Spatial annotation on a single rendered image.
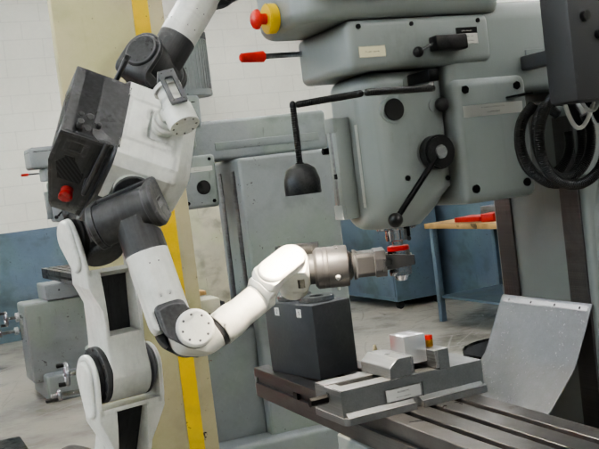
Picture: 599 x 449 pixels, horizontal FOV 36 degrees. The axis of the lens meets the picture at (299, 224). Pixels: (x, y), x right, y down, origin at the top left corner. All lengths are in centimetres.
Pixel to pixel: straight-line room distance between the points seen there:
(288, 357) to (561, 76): 105
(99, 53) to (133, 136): 156
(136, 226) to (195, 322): 23
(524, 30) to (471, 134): 27
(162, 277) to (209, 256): 851
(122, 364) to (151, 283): 49
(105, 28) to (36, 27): 748
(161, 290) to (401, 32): 70
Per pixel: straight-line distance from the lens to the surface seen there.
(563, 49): 183
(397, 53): 189
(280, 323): 244
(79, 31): 358
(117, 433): 239
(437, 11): 195
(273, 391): 250
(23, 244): 1082
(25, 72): 1096
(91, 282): 230
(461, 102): 196
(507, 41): 206
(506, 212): 229
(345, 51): 186
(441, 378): 202
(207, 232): 1039
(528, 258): 225
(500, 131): 201
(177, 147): 207
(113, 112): 207
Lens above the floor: 144
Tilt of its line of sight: 3 degrees down
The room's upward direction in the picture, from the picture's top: 7 degrees counter-clockwise
